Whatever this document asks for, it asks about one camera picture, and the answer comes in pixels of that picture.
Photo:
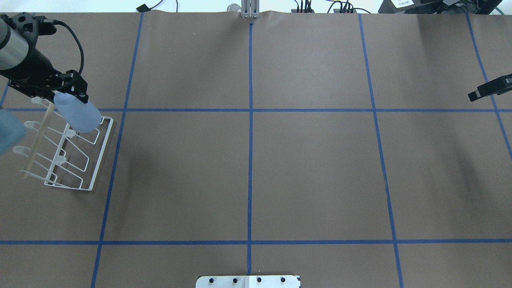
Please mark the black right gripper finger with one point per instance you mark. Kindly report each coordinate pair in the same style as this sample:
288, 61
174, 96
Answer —
498, 86

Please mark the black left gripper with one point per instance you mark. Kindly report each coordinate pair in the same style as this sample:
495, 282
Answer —
35, 68

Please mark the light blue plastic cup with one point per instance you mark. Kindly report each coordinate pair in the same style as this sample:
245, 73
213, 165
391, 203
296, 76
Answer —
82, 117

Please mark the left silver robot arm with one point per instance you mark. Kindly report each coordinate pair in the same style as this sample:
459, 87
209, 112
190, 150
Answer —
17, 50

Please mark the small black device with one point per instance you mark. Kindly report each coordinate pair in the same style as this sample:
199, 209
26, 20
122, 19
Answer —
143, 8

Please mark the black usb hub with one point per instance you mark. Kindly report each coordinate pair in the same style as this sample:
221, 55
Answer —
349, 9

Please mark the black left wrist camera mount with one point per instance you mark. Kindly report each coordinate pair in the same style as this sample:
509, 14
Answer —
26, 26

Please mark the white wire cup holder rack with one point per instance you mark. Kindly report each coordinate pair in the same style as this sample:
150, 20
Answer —
61, 157

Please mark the aluminium frame post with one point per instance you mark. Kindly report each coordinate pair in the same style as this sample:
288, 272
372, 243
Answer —
250, 9

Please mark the white pedestal base plate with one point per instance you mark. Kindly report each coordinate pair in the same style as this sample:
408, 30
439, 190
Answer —
249, 281

